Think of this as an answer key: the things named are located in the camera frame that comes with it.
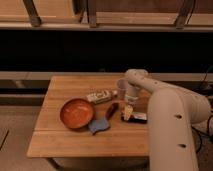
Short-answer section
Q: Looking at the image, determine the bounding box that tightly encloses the white tube bottle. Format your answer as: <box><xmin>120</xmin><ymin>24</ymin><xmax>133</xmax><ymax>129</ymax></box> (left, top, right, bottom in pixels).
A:
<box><xmin>86</xmin><ymin>90</ymin><xmax>117</xmax><ymax>104</ymax></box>

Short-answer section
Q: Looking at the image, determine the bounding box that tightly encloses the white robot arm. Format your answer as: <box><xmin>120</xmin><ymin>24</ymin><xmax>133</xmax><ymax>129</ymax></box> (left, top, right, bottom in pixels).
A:
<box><xmin>125</xmin><ymin>69</ymin><xmax>211</xmax><ymax>171</ymax></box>

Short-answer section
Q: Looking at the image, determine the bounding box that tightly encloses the black and white eraser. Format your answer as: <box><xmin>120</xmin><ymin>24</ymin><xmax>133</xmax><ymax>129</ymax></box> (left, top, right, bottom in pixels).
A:
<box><xmin>128</xmin><ymin>113</ymin><xmax>147</xmax><ymax>124</ymax></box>

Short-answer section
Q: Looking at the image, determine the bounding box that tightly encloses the orange bowl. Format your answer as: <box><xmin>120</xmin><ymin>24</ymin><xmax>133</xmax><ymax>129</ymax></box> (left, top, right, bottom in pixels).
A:
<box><xmin>60</xmin><ymin>98</ymin><xmax>95</xmax><ymax>129</ymax></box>

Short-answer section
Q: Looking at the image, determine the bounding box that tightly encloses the wooden table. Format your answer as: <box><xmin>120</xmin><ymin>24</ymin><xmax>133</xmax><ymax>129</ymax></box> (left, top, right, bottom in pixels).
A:
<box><xmin>27</xmin><ymin>74</ymin><xmax>149</xmax><ymax>158</ymax></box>

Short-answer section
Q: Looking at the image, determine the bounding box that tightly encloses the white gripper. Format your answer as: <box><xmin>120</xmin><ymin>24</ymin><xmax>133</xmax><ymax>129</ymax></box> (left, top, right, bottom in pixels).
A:
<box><xmin>124</xmin><ymin>84</ymin><xmax>141</xmax><ymax>121</ymax></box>

